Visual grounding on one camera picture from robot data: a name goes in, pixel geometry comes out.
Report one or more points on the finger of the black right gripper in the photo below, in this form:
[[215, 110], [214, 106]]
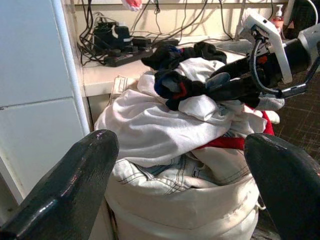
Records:
[[240, 88], [237, 66]]

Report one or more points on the light denim jeans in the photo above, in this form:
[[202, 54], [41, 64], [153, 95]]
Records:
[[162, 177]]

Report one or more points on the red garment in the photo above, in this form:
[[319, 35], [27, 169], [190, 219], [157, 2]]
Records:
[[225, 142]]

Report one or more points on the large black power adapter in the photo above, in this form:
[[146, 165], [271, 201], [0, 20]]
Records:
[[110, 35]]

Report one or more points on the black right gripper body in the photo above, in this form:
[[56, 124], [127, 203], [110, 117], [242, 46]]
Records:
[[268, 72]]

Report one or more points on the pink hand soap pump bottle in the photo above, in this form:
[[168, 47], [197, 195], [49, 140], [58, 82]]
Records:
[[278, 21]]

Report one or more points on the black power strip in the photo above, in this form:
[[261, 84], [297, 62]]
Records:
[[125, 58]]

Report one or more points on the white shirt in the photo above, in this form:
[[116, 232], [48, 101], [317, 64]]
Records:
[[150, 125]]

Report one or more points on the grey sock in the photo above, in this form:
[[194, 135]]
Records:
[[271, 103]]

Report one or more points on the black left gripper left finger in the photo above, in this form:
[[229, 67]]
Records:
[[62, 190]]

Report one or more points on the red and white cloth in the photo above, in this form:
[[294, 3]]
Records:
[[132, 4]]

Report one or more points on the white sock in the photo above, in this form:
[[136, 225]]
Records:
[[274, 117]]

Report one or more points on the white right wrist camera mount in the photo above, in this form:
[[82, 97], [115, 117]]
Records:
[[275, 37]]

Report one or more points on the white appliance panel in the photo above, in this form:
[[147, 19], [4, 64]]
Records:
[[32, 87]]

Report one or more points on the black sock with blue trim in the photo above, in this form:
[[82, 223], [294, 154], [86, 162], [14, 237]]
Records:
[[170, 56]]

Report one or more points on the black sock with red trim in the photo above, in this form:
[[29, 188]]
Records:
[[190, 90]]

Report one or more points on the white fabric laundry hamper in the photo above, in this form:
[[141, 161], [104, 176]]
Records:
[[187, 212]]

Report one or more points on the small black plug adapter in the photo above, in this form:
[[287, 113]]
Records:
[[141, 43]]

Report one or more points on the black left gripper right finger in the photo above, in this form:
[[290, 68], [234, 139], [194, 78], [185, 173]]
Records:
[[290, 190]]

